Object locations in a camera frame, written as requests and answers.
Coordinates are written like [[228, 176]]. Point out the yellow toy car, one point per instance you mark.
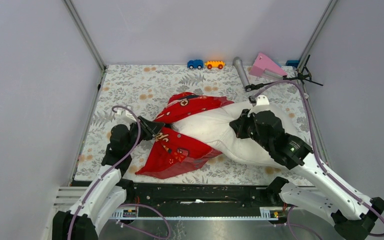
[[214, 64]]

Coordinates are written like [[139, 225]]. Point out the silver microphone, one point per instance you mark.
[[238, 65]]

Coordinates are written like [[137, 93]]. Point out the blue block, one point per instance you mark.
[[292, 63]]

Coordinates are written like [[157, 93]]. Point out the white pillow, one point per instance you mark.
[[212, 127]]

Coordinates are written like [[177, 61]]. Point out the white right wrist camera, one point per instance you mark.
[[260, 100]]

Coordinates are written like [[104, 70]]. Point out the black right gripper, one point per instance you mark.
[[241, 124]]

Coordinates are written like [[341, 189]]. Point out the blue toy car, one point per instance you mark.
[[195, 64]]

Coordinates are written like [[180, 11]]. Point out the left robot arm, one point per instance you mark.
[[85, 219]]

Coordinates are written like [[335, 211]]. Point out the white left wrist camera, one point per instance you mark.
[[125, 114]]

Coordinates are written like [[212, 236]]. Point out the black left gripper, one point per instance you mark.
[[148, 128]]

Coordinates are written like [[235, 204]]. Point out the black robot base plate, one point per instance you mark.
[[164, 196]]

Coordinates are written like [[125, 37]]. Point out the aluminium frame post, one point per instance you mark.
[[72, 10], [320, 25]]

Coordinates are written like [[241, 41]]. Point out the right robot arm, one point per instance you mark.
[[354, 215]]

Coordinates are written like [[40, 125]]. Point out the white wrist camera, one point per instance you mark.
[[125, 114], [260, 100]]

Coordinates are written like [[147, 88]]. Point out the red cartoon print pillowcase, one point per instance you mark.
[[174, 153]]

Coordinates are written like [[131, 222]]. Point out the slotted aluminium rail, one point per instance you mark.
[[241, 214]]

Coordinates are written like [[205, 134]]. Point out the pink wedge block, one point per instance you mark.
[[263, 65]]

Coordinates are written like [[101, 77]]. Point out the left aluminium frame post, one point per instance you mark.
[[72, 10]]

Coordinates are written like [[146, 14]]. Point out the black tripod stand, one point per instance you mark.
[[303, 75]]

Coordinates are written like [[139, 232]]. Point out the floral fern print sheet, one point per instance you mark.
[[146, 89]]

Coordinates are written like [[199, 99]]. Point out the right aluminium frame post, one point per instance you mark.
[[320, 25]]

